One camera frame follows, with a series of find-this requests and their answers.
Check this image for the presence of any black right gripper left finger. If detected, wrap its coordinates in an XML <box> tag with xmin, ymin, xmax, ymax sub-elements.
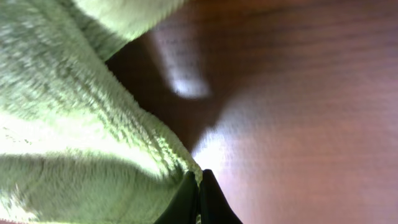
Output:
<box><xmin>154</xmin><ymin>172</ymin><xmax>199</xmax><ymax>224</ymax></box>

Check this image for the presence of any light green microfiber cloth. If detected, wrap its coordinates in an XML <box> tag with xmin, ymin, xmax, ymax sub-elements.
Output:
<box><xmin>1</xmin><ymin>0</ymin><xmax>203</xmax><ymax>223</ymax></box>

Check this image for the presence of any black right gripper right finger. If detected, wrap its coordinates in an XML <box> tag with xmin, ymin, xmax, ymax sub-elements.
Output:
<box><xmin>200</xmin><ymin>169</ymin><xmax>243</xmax><ymax>224</ymax></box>

